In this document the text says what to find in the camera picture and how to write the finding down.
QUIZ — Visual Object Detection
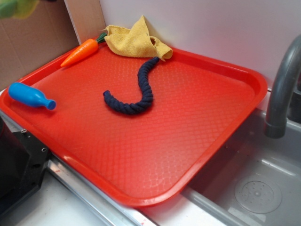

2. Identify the green plush frog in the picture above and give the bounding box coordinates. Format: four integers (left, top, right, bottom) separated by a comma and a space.
0, 0, 39, 19

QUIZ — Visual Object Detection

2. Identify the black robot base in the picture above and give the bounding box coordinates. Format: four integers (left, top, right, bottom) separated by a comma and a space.
0, 119, 50, 218

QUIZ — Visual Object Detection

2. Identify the red plastic tray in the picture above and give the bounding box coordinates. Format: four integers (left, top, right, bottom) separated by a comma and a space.
0, 44, 268, 207

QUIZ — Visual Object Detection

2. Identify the yellow cloth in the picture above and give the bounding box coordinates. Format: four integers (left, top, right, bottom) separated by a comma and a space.
104, 16, 173, 61

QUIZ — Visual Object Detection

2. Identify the orange toy carrot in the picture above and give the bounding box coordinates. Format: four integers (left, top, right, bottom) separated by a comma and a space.
61, 32, 107, 67

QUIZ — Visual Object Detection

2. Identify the light wooden board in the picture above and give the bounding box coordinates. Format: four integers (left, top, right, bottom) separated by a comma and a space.
64, 0, 106, 44

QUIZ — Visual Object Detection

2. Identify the grey plastic sink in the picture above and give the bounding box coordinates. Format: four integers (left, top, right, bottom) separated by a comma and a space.
183, 110, 301, 226

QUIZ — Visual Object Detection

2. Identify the blue toy bottle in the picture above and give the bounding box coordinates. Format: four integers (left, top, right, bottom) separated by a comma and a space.
8, 82, 56, 110

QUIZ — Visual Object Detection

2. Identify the grey faucet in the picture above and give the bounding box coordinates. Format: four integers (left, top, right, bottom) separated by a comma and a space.
264, 36, 301, 138

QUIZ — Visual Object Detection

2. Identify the brown cardboard panel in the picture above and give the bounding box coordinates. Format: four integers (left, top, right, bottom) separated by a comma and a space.
0, 0, 78, 89

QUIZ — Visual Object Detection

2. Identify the dark blue twisted rope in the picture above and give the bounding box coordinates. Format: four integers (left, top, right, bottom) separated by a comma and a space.
103, 56, 160, 116

